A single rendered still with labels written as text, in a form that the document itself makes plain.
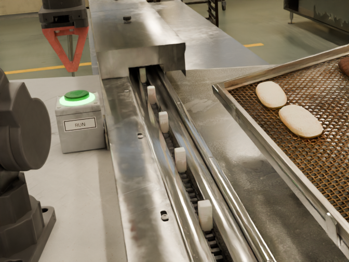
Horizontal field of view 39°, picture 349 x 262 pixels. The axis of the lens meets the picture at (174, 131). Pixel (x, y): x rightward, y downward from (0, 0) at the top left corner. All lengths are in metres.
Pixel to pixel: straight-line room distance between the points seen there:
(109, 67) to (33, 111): 0.49
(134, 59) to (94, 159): 0.31
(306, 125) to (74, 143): 0.36
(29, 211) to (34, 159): 0.06
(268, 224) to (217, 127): 0.30
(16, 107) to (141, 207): 0.17
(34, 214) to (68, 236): 0.06
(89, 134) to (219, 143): 0.21
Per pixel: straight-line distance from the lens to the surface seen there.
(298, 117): 0.65
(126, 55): 1.01
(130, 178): 0.61
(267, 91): 0.75
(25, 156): 0.52
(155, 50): 1.01
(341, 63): 0.81
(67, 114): 0.78
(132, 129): 0.75
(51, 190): 0.70
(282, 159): 0.56
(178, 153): 0.65
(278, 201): 0.63
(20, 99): 0.51
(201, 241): 0.51
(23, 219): 0.56
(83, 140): 0.79
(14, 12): 7.67
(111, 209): 0.63
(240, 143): 0.78
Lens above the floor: 1.15
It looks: 23 degrees down
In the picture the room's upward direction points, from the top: 4 degrees counter-clockwise
